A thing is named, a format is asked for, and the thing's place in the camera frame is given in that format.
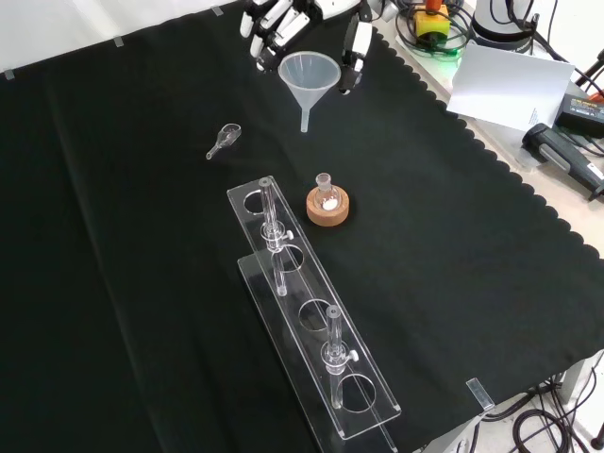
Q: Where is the translucent plastic funnel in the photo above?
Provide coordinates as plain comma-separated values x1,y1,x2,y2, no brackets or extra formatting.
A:
277,51,343,135

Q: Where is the glass round-bottom flask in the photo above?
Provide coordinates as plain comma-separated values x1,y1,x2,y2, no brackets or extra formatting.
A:
314,172,341,212

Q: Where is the clear funnel stand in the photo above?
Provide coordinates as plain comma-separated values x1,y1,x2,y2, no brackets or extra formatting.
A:
226,176,403,453

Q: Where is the clear glass weighing funnel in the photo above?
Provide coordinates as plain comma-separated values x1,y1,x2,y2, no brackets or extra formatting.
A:
205,123,243,161

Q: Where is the black bench cloth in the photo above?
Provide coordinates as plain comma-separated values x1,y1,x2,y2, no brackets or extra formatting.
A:
0,0,604,453

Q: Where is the yellow stop button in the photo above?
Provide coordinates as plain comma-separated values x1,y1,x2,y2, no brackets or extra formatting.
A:
412,0,450,42

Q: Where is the clear cloth clip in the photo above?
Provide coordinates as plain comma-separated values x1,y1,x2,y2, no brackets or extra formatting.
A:
465,377,496,411

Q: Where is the pale board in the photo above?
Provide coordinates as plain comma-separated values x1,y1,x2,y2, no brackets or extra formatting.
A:
445,39,577,131

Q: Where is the black handheld tool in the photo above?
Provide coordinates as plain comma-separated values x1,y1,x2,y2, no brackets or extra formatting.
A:
520,123,604,203

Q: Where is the black power adapter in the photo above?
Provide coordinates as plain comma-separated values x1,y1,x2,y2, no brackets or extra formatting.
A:
553,91,604,139

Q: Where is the cork ring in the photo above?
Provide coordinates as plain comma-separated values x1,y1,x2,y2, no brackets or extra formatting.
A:
305,185,353,228

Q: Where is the black cable bundle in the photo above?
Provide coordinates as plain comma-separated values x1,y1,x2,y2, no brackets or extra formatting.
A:
488,351,604,453

